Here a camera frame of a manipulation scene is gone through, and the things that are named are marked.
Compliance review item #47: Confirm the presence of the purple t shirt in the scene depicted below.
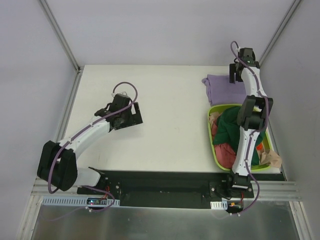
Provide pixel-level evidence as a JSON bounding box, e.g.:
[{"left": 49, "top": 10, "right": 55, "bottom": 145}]
[{"left": 201, "top": 74, "right": 247, "bottom": 106}]

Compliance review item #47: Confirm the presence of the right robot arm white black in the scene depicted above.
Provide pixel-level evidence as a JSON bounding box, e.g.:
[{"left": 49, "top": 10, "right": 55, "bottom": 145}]
[{"left": 225, "top": 46, "right": 273, "bottom": 198}]

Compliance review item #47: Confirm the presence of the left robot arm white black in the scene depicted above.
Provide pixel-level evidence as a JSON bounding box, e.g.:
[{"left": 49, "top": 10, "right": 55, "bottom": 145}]
[{"left": 37, "top": 93, "right": 143, "bottom": 195}]

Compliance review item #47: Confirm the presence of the light pink t shirt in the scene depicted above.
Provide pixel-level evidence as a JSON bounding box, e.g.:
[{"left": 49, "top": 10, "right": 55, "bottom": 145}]
[{"left": 208, "top": 111, "right": 221, "bottom": 128}]

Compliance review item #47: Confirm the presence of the dark green t shirt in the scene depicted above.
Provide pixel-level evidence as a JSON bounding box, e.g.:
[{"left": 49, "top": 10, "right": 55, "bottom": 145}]
[{"left": 212, "top": 105, "right": 268, "bottom": 166}]

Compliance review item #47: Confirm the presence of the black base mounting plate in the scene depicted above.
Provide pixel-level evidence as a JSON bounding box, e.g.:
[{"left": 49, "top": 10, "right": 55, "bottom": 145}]
[{"left": 76, "top": 168, "right": 261, "bottom": 208}]

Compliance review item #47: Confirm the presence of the lime green plastic basket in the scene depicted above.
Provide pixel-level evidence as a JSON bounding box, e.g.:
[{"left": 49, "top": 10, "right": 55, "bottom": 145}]
[{"left": 207, "top": 103, "right": 282, "bottom": 173}]

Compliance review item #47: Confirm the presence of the red pink t shirt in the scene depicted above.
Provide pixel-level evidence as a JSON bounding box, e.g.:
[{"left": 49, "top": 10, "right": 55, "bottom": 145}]
[{"left": 211, "top": 118, "right": 240, "bottom": 170}]

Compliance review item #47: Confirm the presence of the beige t shirt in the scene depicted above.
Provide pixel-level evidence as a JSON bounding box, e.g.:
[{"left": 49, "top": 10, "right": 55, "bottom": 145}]
[{"left": 257, "top": 149, "right": 283, "bottom": 169}]

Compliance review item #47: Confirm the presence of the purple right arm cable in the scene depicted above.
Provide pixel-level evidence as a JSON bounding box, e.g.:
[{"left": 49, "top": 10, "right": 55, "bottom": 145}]
[{"left": 229, "top": 40, "right": 273, "bottom": 201}]

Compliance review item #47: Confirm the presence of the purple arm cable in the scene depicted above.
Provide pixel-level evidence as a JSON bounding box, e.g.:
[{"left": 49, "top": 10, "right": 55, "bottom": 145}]
[
  {"left": 229, "top": 40, "right": 273, "bottom": 201},
  {"left": 47, "top": 81, "right": 139, "bottom": 201}
]

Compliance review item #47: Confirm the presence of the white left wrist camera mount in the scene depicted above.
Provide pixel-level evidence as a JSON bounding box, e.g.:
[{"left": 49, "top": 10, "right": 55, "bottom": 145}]
[{"left": 111, "top": 91, "right": 128, "bottom": 98}]

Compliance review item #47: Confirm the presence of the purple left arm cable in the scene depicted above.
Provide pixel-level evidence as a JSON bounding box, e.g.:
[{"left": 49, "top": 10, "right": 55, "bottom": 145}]
[{"left": 47, "top": 81, "right": 139, "bottom": 201}]

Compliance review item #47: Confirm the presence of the left aluminium frame post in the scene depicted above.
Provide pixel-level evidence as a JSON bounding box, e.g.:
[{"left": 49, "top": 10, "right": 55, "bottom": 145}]
[{"left": 37, "top": 0, "right": 82, "bottom": 73}]

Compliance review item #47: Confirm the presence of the aluminium frame post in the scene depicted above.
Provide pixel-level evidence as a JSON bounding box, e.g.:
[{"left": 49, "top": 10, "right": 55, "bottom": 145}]
[
  {"left": 259, "top": 0, "right": 303, "bottom": 66},
  {"left": 37, "top": 0, "right": 82, "bottom": 73}
]

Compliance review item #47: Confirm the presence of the right aluminium frame post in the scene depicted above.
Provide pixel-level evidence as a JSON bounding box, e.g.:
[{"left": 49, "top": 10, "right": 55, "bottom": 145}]
[{"left": 259, "top": 0, "right": 303, "bottom": 66}]

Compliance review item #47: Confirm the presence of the left white slotted cable duct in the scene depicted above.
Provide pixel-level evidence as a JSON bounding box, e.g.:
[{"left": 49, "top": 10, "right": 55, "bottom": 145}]
[{"left": 42, "top": 196, "right": 120, "bottom": 208}]

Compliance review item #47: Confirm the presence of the white slotted cable duct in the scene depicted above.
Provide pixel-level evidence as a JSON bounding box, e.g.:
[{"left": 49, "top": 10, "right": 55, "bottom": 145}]
[
  {"left": 210, "top": 201, "right": 228, "bottom": 210},
  {"left": 42, "top": 196, "right": 120, "bottom": 208}
]

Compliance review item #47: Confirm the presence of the right white slotted cable duct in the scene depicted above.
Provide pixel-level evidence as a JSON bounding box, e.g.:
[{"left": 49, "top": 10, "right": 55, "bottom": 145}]
[{"left": 210, "top": 201, "right": 228, "bottom": 210}]

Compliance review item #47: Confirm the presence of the aluminium front rail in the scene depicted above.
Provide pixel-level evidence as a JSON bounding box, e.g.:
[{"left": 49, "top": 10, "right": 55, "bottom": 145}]
[{"left": 31, "top": 174, "right": 301, "bottom": 200}]

